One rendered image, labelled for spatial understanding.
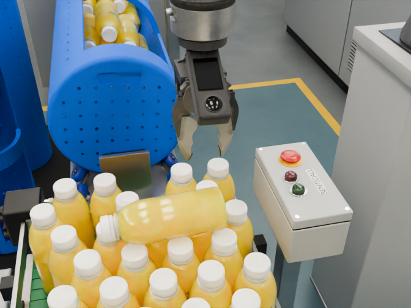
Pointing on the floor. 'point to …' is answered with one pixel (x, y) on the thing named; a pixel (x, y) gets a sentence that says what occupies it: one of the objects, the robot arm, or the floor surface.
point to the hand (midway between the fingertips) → (205, 154)
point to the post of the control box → (285, 278)
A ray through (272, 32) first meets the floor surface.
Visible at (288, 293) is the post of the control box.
